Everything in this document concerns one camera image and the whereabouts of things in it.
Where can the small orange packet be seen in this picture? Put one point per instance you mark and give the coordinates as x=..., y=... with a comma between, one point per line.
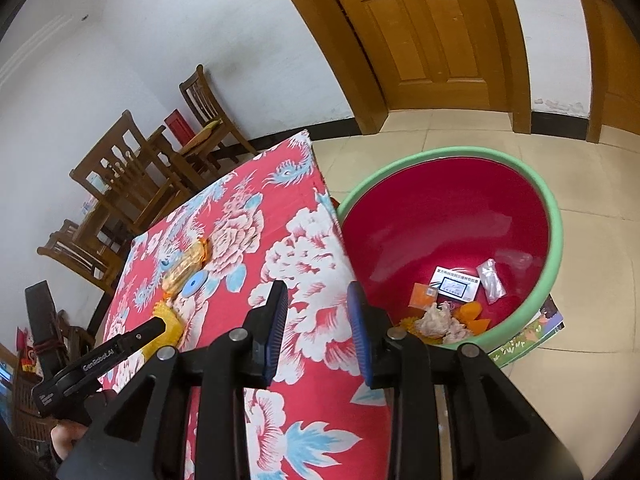
x=424, y=296

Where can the black upright object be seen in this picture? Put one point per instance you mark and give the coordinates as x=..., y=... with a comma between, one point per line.
x=42, y=315

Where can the white medicine box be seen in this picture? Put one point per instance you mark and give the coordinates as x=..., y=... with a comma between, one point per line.
x=455, y=285

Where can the red board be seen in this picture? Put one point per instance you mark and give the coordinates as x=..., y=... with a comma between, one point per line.
x=177, y=127

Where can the colourful picture book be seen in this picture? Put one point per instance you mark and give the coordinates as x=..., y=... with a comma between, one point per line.
x=530, y=340

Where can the red basin with green rim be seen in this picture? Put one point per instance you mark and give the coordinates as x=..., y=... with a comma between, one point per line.
x=440, y=210

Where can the red floral tablecloth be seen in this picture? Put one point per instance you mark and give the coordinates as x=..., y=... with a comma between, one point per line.
x=300, y=240

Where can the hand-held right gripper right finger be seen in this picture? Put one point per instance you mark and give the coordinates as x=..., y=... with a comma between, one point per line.
x=357, y=340

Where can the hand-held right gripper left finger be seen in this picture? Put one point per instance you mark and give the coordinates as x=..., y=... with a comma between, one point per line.
x=277, y=330

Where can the wooden door with lock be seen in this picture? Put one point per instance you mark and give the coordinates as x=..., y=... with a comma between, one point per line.
x=425, y=35

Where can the cream wrapper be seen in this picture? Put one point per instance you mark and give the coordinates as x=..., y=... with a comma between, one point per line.
x=442, y=322

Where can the blue round disc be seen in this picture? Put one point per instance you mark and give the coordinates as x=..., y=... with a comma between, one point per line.
x=192, y=285

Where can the wooden door frame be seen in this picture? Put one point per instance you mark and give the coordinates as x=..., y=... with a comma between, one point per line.
x=607, y=60

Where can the person's left hand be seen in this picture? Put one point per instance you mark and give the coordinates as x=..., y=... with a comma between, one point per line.
x=67, y=437

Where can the clear plastic bag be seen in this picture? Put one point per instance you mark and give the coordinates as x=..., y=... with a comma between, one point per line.
x=491, y=282

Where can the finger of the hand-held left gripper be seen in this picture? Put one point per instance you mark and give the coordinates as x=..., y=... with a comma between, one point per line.
x=150, y=332

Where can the yellow mesh sponge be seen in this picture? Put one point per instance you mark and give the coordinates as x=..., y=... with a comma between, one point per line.
x=170, y=330

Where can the yellow seat cushion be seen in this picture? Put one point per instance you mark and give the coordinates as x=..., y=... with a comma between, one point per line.
x=205, y=131

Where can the wooden chair with cushion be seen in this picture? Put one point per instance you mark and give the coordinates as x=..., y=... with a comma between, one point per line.
x=205, y=100

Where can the gold foil wrapper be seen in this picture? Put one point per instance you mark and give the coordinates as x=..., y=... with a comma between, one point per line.
x=185, y=267
x=412, y=325

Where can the orange peel pieces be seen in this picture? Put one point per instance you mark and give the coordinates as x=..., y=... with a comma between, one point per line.
x=472, y=312

